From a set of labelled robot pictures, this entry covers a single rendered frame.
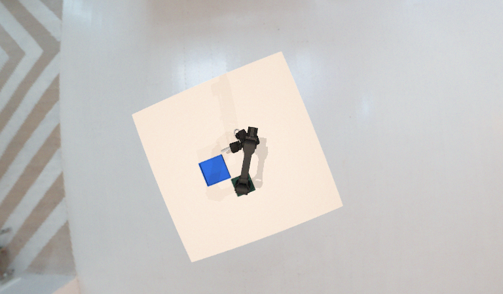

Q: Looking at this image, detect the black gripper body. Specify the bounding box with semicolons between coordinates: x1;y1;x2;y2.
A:
229;136;259;153

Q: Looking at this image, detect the blue tray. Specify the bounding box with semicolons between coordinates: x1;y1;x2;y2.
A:
198;155;230;187

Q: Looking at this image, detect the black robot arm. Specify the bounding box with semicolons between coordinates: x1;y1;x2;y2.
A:
234;126;258;195

